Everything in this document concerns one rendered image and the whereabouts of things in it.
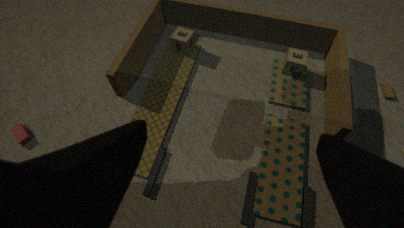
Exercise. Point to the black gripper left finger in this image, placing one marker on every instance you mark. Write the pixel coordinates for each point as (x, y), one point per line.
(78, 186)

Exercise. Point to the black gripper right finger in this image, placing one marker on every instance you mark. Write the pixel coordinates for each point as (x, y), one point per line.
(367, 190)

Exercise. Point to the tan strip with teal dots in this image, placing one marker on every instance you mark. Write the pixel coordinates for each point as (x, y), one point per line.
(278, 193)

